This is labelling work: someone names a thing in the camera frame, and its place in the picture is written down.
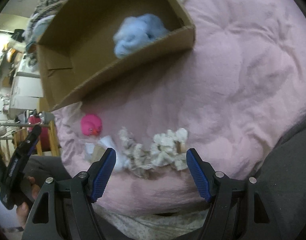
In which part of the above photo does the light blue fluffy cloth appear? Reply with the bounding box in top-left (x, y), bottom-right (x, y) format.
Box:
top-left (113, 14), bottom-right (170, 59)

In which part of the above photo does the cream frilly scrunchie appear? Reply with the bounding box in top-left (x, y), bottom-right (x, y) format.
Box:
top-left (150, 128), bottom-right (188, 171)

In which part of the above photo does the clear plastic packet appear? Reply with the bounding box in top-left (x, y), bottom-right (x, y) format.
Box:
top-left (85, 143), bottom-right (105, 163)

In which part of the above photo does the brown cardboard box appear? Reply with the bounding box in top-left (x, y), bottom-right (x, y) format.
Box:
top-left (37, 0), bottom-right (196, 111)

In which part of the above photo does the white kitchen cabinet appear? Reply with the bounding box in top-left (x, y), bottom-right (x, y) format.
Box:
top-left (8, 75), bottom-right (44, 119)

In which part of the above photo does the wooden chair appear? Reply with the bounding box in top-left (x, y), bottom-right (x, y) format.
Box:
top-left (0, 119), bottom-right (61, 188)

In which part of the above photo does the beige lace scrunchie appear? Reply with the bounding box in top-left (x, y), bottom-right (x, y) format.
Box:
top-left (118, 127), bottom-right (152, 179)

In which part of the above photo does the small beige roll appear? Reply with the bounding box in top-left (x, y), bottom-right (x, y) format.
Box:
top-left (177, 142), bottom-right (187, 154)

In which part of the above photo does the white sock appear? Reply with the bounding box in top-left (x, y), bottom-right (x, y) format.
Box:
top-left (98, 135), bottom-right (131, 173)

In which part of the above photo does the patterned knit blanket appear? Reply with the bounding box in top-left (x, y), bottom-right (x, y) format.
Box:
top-left (24, 0), bottom-right (68, 44)

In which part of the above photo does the pink rubber duck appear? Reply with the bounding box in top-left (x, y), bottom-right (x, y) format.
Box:
top-left (80, 114), bottom-right (103, 136)

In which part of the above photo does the red bag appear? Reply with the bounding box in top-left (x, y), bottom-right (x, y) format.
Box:
top-left (28, 115), bottom-right (51, 152)

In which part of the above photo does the grey trousers leg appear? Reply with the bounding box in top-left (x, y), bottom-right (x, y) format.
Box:
top-left (256, 118), bottom-right (306, 239)

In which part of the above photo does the pink quilted duvet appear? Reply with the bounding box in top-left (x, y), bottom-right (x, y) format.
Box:
top-left (53, 0), bottom-right (306, 218)

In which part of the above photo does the left hand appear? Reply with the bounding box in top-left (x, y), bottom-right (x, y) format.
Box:
top-left (16, 176), bottom-right (40, 229)

